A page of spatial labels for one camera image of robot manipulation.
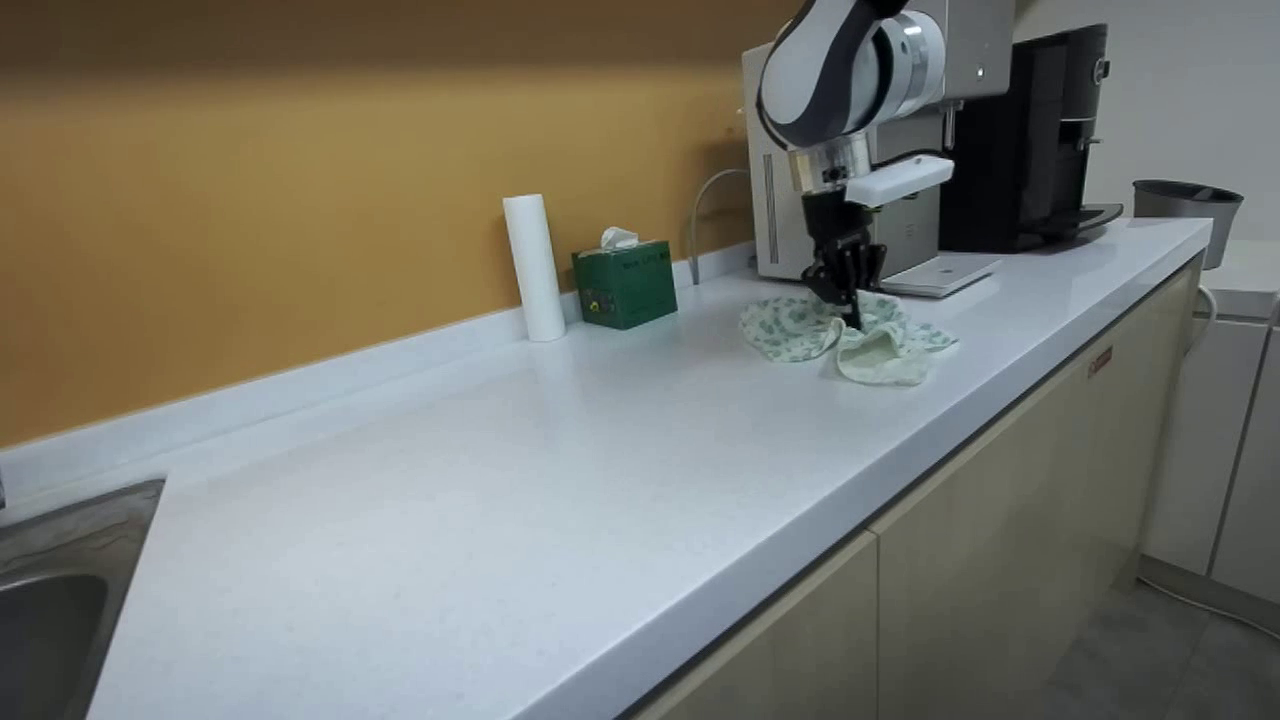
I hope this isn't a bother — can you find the white paper towel roll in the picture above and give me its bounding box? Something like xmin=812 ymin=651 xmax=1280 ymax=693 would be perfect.
xmin=501 ymin=189 xmax=571 ymax=343

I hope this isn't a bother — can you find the stainless steel sink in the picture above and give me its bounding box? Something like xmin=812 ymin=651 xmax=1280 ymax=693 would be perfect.
xmin=0 ymin=476 xmax=166 ymax=720

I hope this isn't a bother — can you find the grey curved hose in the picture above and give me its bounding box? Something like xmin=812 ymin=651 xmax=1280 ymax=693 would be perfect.
xmin=683 ymin=162 xmax=753 ymax=289

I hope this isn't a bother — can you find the beige base cabinet door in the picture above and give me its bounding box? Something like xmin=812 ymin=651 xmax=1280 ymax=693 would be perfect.
xmin=634 ymin=526 xmax=888 ymax=720
xmin=868 ymin=261 xmax=1199 ymax=720

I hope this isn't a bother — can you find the white low cabinet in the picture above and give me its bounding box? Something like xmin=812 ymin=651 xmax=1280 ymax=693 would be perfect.
xmin=1137 ymin=235 xmax=1280 ymax=610

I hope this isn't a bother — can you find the grey trash bin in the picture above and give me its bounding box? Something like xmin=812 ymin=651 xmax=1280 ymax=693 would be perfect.
xmin=1127 ymin=177 xmax=1248 ymax=272

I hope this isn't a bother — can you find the green tissue box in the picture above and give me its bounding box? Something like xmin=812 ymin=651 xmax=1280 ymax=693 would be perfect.
xmin=567 ymin=223 xmax=680 ymax=336

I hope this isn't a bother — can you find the black coffee machine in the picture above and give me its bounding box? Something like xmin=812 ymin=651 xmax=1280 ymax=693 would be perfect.
xmin=937 ymin=19 xmax=1127 ymax=254

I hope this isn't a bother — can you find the white green floral towel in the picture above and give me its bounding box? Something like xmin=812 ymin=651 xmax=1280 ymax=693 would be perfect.
xmin=737 ymin=284 xmax=964 ymax=391

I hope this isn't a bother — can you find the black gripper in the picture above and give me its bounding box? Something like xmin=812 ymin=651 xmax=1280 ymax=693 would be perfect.
xmin=796 ymin=179 xmax=891 ymax=336

